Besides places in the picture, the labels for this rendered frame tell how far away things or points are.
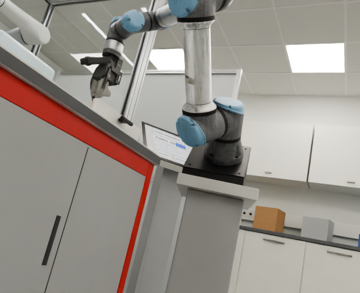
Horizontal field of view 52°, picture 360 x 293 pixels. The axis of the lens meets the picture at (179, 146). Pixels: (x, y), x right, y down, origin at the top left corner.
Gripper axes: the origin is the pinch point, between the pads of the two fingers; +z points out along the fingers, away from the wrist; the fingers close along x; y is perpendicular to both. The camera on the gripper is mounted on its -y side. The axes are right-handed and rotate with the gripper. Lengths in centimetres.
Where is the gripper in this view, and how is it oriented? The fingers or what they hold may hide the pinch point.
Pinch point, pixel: (93, 97)
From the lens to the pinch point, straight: 145.0
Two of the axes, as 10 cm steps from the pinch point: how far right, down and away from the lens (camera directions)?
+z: -2.1, 9.4, -2.6
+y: 5.7, 3.3, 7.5
